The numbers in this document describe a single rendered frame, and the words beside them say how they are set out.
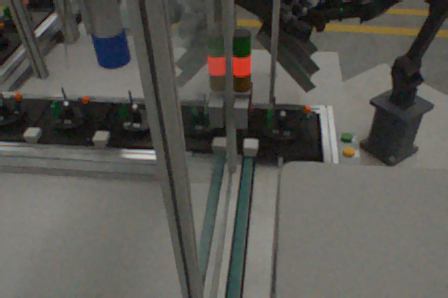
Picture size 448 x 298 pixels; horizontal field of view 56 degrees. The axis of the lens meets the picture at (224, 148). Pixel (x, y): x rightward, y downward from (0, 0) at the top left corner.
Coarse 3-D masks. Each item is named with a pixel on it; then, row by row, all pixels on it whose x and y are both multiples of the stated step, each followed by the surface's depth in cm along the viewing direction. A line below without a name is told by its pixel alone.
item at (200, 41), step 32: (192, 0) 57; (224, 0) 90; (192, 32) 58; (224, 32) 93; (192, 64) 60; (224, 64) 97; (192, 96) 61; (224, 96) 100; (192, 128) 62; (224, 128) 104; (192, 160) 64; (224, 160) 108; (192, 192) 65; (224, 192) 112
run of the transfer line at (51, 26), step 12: (72, 0) 236; (0, 12) 227; (48, 24) 214; (36, 36) 204; (48, 36) 213; (60, 36) 225; (48, 48) 214; (12, 60) 187; (24, 60) 194; (0, 72) 180; (12, 72) 186; (24, 72) 195; (0, 84) 178; (12, 84) 187
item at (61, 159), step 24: (0, 96) 166; (24, 96) 167; (48, 96) 165; (72, 96) 165; (96, 96) 164; (0, 144) 145; (24, 144) 144; (48, 144) 144; (240, 144) 147; (0, 168) 149; (24, 168) 147; (48, 168) 146; (72, 168) 144; (96, 168) 143; (120, 168) 141; (144, 168) 140
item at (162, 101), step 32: (128, 0) 37; (160, 0) 37; (160, 32) 39; (160, 64) 41; (160, 96) 43; (160, 128) 47; (160, 160) 50; (192, 224) 60; (192, 256) 62; (192, 288) 68
